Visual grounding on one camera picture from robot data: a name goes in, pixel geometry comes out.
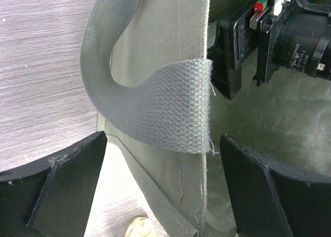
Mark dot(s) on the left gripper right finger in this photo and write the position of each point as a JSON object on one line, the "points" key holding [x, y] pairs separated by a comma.
{"points": [[271, 198]]}

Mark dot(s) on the olive green canvas bag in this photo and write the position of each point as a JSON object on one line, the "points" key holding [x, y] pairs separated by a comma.
{"points": [[144, 66]]}

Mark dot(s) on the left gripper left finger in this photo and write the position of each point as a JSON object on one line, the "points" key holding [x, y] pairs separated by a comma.
{"points": [[53, 195]]}

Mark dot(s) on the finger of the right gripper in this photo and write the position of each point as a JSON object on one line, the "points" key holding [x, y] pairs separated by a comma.
{"points": [[234, 42]]}

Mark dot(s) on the amber bottle white cap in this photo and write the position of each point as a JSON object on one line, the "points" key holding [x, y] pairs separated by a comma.
{"points": [[141, 227]]}

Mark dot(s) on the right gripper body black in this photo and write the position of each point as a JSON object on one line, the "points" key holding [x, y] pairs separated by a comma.
{"points": [[294, 34]]}

